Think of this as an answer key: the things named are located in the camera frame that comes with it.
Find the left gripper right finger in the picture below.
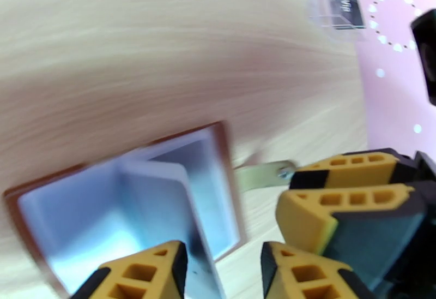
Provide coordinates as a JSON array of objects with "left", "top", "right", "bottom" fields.
[{"left": 261, "top": 241, "right": 376, "bottom": 299}]

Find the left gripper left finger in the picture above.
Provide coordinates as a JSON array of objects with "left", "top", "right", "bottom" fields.
[{"left": 69, "top": 239, "right": 189, "bottom": 299}]

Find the brown leather card holder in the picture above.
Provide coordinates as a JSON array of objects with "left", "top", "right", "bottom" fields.
[{"left": 2, "top": 121, "right": 298, "bottom": 299}]

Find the clear acrylic card stand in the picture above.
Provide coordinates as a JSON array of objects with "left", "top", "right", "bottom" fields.
[{"left": 299, "top": 0, "right": 370, "bottom": 42}]

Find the black credit card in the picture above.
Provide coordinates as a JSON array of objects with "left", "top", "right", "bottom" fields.
[{"left": 329, "top": 0, "right": 367, "bottom": 32}]

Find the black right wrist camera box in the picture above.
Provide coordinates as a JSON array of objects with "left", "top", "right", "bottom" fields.
[{"left": 409, "top": 8, "right": 436, "bottom": 107}]

